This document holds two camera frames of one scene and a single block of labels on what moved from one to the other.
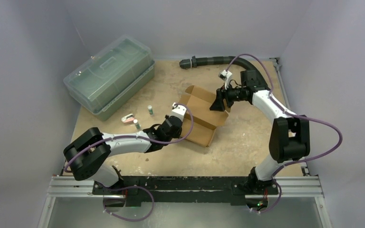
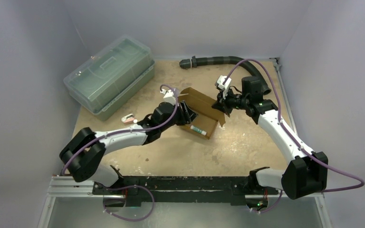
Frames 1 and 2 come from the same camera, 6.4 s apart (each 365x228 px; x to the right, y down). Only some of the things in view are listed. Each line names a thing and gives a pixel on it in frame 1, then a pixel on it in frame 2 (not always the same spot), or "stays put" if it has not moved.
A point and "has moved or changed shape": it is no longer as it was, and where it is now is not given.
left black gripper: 177,134 -> 189,114
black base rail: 217,190 stays put
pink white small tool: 128,118 stays put
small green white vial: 138,126 has moved or changed shape
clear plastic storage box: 100,82 stays put
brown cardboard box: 204,120 has moved or changed shape
